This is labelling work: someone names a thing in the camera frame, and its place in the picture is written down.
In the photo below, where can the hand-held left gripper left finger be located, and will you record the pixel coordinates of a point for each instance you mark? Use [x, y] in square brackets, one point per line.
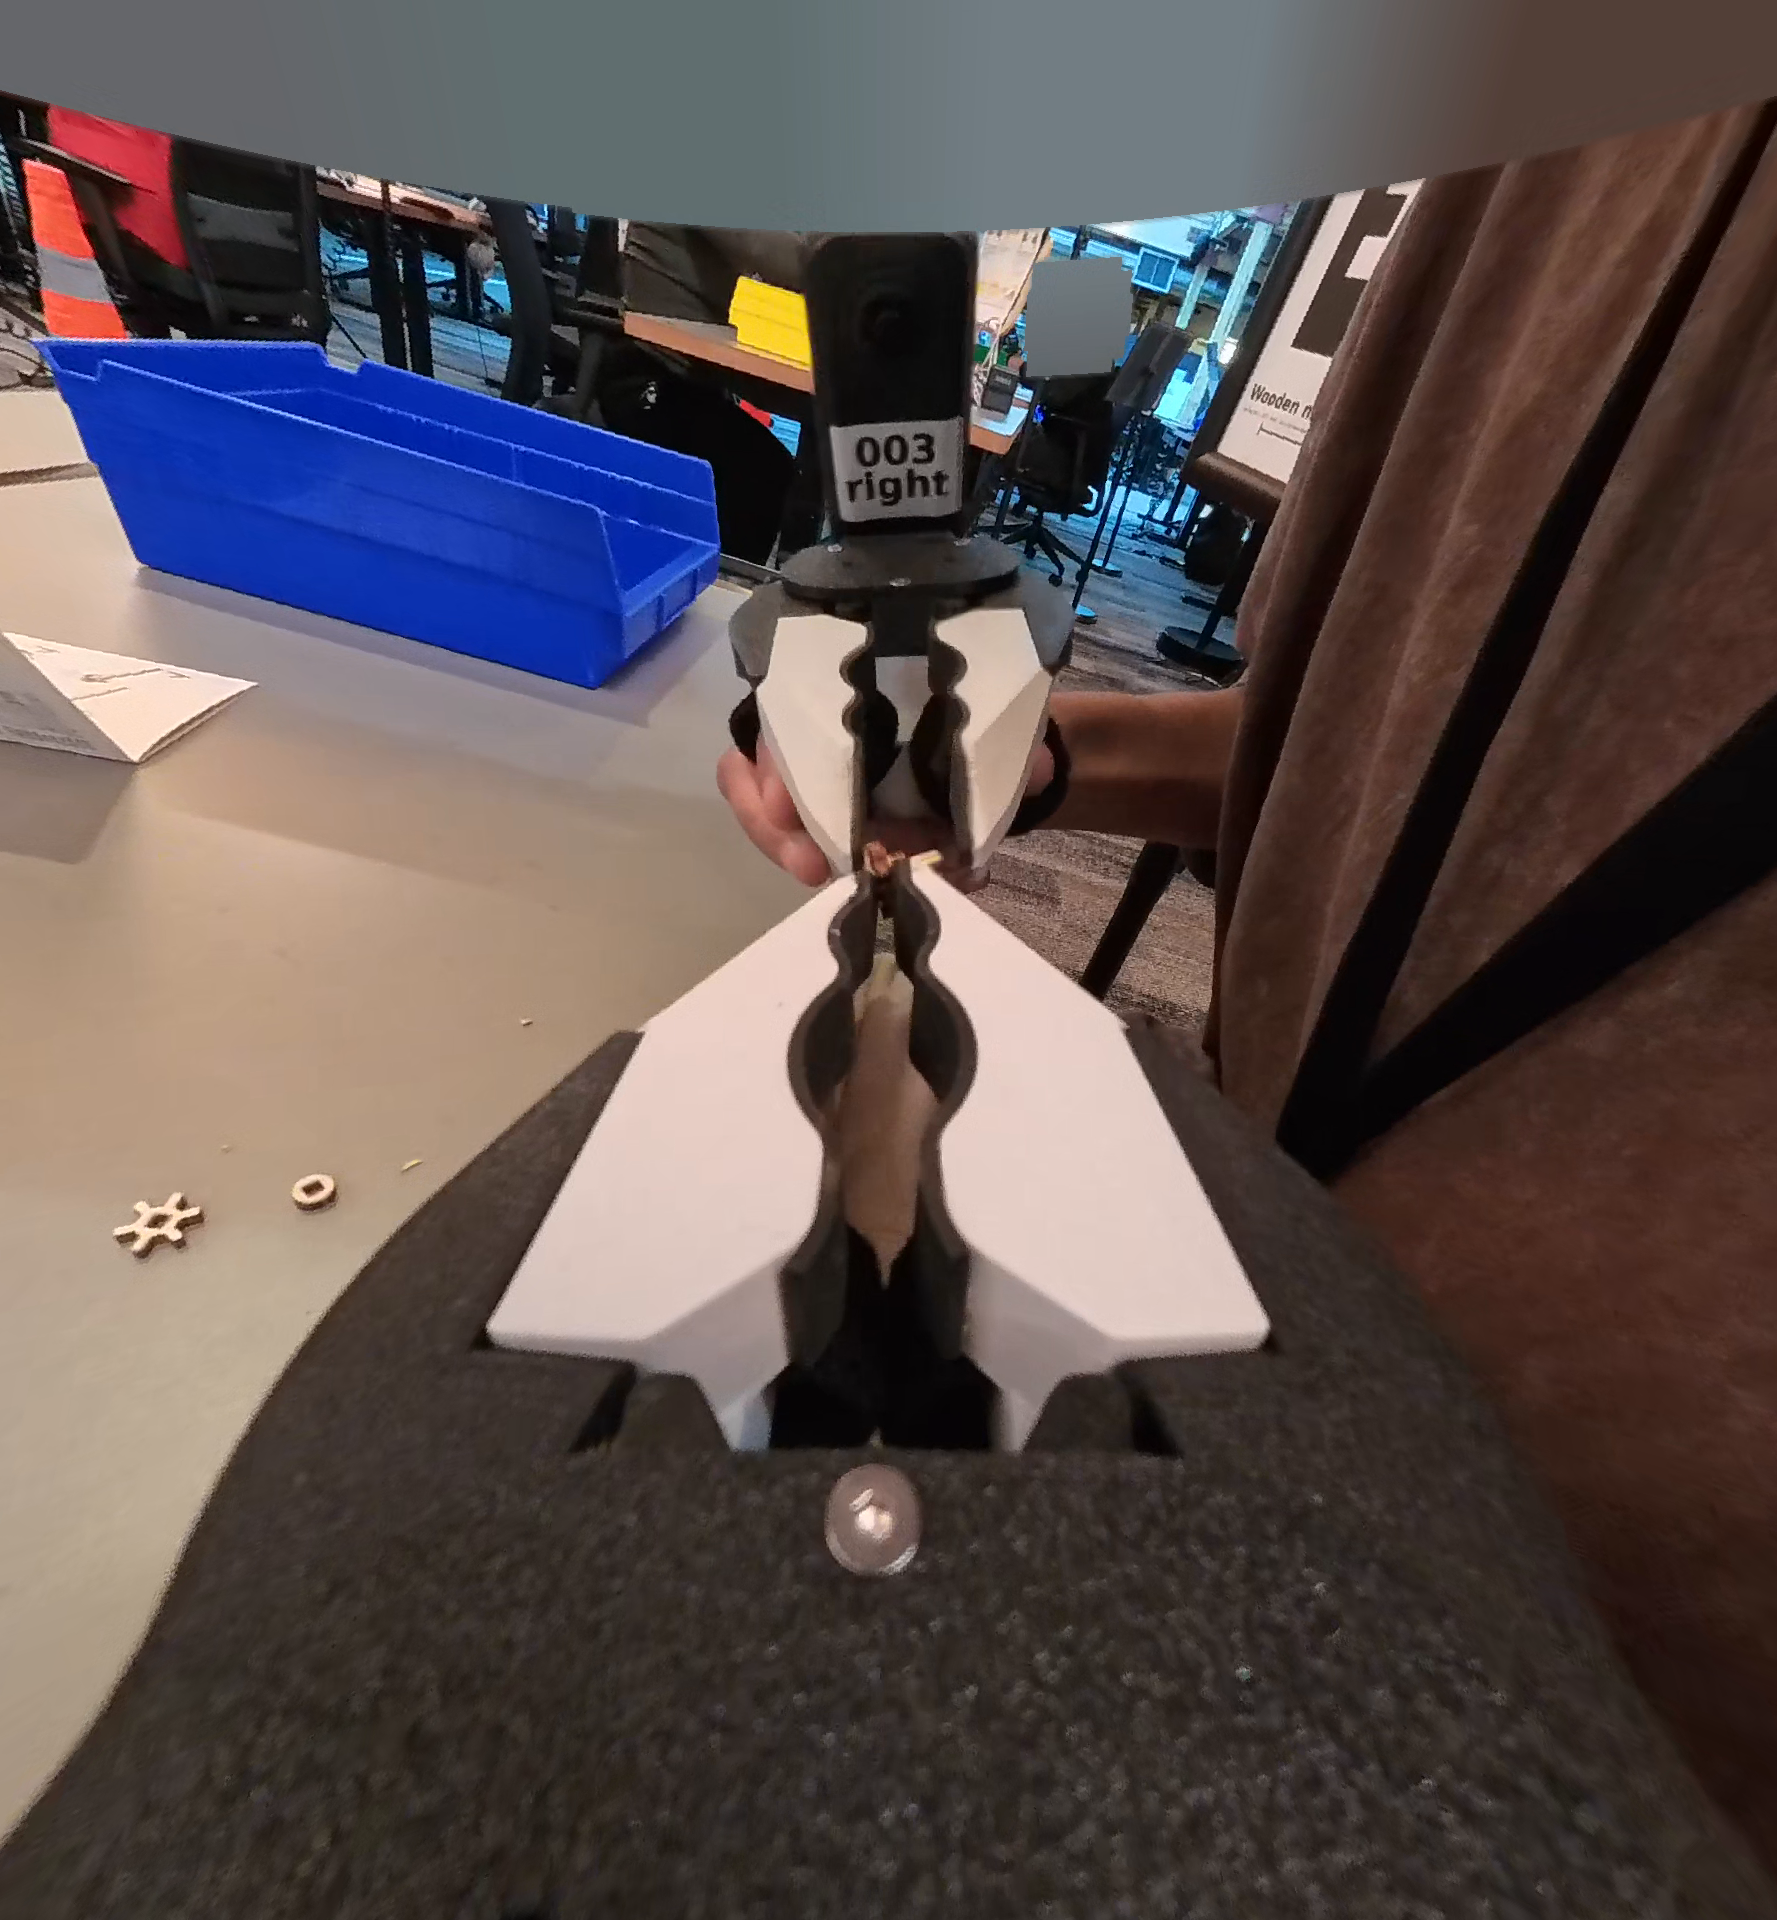
[647, 1185]

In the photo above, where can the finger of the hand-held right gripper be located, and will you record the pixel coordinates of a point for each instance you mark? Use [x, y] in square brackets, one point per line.
[1002, 736]
[813, 736]

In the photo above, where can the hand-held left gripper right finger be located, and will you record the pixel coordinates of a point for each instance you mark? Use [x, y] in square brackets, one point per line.
[1115, 1185]

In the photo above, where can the small wooden puzzle piece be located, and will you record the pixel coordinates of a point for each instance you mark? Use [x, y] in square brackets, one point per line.
[896, 861]

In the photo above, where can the person's right forearm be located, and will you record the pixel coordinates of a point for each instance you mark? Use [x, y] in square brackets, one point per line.
[1144, 757]

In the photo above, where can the grey desk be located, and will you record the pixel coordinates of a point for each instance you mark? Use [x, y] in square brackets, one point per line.
[377, 901]

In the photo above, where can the person's right hand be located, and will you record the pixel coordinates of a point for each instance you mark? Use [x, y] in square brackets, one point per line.
[767, 817]

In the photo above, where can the yellow plastic bin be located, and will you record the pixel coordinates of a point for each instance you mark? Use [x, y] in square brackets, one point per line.
[768, 318]

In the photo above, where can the wooden top table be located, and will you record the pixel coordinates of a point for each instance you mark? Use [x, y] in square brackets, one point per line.
[709, 342]

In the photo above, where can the white framed poster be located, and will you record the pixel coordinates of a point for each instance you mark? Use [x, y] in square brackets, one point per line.
[1308, 375]

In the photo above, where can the wide blue plastic bin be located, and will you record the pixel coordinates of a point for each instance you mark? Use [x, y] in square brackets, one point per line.
[377, 511]

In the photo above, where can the hash-shaped wooden piece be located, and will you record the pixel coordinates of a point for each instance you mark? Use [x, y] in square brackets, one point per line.
[159, 1224]

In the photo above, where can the person's brown shirt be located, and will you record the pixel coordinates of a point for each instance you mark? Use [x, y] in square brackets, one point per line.
[1580, 1349]

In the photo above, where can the white paper booklet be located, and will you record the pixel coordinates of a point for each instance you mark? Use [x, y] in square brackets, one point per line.
[65, 690]

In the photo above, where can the orange safety vest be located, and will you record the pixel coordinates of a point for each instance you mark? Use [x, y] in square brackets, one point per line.
[70, 255]

